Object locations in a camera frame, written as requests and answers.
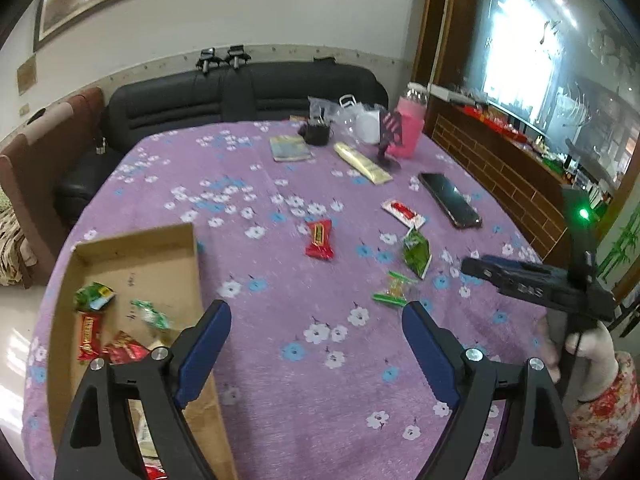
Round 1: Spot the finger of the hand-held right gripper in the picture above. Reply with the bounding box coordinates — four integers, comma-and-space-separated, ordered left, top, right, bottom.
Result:
461, 257, 552, 307
482, 254, 569, 282

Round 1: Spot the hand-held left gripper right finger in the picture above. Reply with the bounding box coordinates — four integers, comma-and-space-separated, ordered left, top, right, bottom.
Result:
401, 301, 581, 480

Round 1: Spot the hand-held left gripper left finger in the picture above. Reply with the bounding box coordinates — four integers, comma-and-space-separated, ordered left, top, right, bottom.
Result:
54, 300, 233, 480

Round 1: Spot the green twisted snack wrapper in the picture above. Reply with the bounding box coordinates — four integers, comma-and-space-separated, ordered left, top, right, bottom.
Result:
131, 299, 173, 331

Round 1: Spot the green and yellow twist candy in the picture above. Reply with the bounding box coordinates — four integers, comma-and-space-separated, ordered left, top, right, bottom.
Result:
372, 271, 418, 307

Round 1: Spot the red foil snack packet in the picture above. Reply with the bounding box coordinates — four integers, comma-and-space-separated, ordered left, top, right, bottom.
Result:
101, 330, 151, 365
76, 312, 102, 362

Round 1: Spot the green pyramid snack packet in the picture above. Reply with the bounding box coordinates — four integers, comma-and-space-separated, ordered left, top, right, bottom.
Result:
402, 227, 432, 280

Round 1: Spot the beige pastry packet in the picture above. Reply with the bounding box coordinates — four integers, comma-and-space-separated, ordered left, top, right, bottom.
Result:
127, 400, 157, 461

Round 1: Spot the cardboard box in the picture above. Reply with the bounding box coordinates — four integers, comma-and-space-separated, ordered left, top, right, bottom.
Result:
47, 222, 238, 480

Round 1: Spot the red and white snack packet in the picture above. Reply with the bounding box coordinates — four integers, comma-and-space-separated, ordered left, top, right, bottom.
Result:
381, 199, 426, 228

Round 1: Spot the green packet with yellow label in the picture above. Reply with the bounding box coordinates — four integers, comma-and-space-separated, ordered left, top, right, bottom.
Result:
74, 282, 117, 311

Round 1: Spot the large red pyramid snack packet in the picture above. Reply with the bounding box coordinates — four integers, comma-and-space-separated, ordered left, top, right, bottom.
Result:
305, 219, 335, 262

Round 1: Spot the person's right forearm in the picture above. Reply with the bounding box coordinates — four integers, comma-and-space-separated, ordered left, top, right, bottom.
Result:
567, 320, 640, 480

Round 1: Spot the person's right hand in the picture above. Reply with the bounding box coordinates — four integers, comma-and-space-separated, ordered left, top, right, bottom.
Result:
536, 310, 566, 386

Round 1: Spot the black smartphone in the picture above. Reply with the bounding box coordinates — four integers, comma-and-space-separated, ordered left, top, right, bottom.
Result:
418, 172, 483, 229

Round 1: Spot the brown wooden cabinet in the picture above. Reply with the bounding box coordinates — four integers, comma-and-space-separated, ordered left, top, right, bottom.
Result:
412, 0, 640, 306

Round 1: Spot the row of small counter items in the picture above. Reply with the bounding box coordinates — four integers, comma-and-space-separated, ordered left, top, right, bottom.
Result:
450, 95, 616, 201

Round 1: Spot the pink bottle with knitted sleeve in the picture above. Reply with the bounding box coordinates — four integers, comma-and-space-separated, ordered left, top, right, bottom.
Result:
387, 82, 431, 159

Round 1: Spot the yellow long snack packet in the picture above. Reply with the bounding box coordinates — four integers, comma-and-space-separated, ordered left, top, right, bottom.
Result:
333, 142, 393, 186

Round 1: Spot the black phone stand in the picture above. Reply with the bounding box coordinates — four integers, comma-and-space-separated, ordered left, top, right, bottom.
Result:
375, 110, 406, 173

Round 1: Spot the purple floral tablecloth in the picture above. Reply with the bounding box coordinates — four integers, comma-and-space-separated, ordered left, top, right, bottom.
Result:
20, 120, 591, 480

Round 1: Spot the long white box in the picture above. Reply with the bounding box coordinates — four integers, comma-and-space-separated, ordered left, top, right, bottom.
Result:
429, 84, 476, 106

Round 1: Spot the clear plastic cup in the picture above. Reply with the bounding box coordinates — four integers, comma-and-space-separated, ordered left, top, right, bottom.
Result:
352, 110, 383, 143

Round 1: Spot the grey-green flat packet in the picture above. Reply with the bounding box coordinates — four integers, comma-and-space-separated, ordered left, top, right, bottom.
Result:
269, 135, 313, 163

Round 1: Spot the brown patterned blanket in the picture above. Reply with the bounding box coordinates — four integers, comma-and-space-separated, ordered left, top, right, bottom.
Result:
0, 195, 31, 286

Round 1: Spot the glass window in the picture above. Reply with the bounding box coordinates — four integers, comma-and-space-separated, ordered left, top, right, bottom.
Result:
470, 0, 640, 186

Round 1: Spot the small black container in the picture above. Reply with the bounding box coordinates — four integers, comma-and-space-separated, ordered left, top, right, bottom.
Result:
298, 117, 333, 146

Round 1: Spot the clear plastic bag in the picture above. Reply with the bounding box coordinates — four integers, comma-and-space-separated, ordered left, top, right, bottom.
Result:
307, 94, 371, 126

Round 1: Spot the black leather sofa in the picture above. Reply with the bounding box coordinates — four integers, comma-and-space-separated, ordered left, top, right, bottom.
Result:
52, 62, 390, 213

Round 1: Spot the brown chair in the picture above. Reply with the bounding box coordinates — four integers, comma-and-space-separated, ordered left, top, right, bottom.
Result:
0, 86, 106, 288

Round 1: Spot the green bamboo wall decal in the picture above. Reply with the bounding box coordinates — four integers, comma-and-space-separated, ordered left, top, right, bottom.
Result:
597, 200, 640, 286

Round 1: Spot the tan wall plate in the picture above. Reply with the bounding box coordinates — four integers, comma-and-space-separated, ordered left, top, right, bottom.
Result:
16, 55, 38, 96

